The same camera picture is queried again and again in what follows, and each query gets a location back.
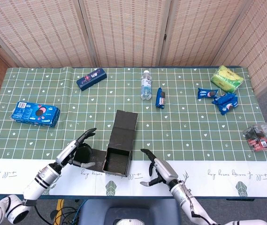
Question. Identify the blue Oreo snack packet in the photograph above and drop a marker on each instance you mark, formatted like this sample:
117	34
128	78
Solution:
223	99
229	107

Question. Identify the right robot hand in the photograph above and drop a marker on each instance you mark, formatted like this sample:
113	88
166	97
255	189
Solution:
165	170

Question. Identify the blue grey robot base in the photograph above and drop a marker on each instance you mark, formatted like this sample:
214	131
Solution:
95	211

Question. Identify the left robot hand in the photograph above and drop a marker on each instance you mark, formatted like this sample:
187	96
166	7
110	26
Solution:
70	150

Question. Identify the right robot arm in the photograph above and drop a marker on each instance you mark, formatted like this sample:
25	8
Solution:
185	199

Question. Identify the red black clear plastic package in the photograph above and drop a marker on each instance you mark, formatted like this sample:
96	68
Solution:
260	138

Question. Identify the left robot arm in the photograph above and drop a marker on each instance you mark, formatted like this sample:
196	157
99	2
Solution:
39	181

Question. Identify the long dark blue box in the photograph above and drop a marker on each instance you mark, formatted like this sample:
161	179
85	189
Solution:
91	79

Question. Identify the green grid tablecloth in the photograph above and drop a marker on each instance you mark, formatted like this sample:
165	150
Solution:
189	131

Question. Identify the black paper box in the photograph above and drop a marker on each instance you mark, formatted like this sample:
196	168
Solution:
121	138

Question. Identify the blue Oreo packet white label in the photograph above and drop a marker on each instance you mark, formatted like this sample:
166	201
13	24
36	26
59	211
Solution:
161	98

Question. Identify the clear plastic water bottle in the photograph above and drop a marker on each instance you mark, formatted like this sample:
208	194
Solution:
146	85

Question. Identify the blue Oreo packet pink cookie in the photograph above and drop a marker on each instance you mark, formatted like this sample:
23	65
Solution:
207	93

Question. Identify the large blue Oreo carton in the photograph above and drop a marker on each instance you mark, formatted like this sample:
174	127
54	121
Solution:
34	114

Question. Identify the woven folding screen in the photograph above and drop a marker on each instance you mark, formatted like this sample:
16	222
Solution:
128	32

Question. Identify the green yellow snack bag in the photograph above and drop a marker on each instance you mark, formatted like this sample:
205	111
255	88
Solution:
227	78

